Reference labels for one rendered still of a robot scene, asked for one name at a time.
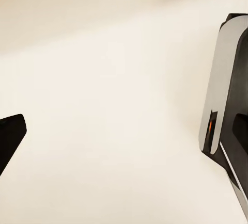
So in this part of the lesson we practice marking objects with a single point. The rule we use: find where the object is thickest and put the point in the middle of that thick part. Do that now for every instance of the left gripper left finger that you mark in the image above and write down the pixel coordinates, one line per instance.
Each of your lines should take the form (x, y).
(12, 131)

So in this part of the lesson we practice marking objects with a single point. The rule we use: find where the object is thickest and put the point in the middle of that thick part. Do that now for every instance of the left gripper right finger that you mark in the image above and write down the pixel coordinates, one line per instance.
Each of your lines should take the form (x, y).
(240, 130)

